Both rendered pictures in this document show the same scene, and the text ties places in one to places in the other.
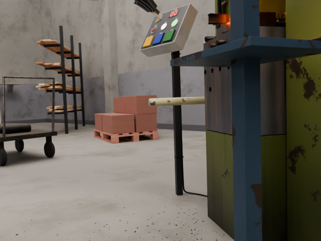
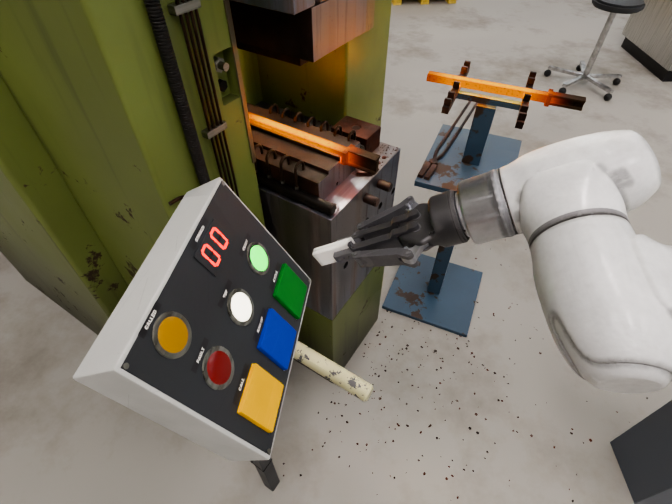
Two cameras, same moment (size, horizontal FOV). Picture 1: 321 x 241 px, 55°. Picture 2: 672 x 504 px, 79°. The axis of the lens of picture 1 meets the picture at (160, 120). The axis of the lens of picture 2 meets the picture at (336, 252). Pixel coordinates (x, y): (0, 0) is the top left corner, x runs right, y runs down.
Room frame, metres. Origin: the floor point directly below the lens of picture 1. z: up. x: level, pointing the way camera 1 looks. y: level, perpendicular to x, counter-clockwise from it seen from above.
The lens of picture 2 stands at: (2.10, 0.32, 1.60)
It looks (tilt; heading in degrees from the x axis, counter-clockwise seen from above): 47 degrees down; 228
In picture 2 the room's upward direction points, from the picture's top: straight up
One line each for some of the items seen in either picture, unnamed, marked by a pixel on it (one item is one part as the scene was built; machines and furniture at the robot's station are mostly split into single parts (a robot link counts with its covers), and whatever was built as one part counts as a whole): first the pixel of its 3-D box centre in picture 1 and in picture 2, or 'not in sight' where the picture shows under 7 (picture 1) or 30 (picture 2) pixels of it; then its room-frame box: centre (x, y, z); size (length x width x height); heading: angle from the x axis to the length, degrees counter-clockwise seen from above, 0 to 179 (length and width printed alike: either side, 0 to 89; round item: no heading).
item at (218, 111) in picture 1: (273, 83); (293, 206); (1.50, -0.55, 0.69); 0.56 x 0.38 x 0.45; 105
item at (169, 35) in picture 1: (169, 36); (289, 291); (1.86, -0.07, 1.01); 0.07 x 0.05 x 0.07; 40
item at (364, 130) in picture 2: (257, 22); (355, 136); (1.34, -0.43, 0.95); 0.12 x 0.09 x 0.07; 105
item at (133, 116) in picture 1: (123, 117); not in sight; (5.24, 0.63, 0.35); 1.20 x 0.85 x 0.71; 31
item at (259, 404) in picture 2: (148, 41); (260, 398); (2.01, 0.06, 1.01); 0.07 x 0.05 x 0.07; 40
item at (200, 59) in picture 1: (245, 55); (470, 161); (0.92, -0.26, 0.75); 0.40 x 0.30 x 0.02; 24
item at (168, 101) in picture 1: (185, 101); (298, 350); (1.80, -0.15, 0.62); 0.44 x 0.05 x 0.05; 105
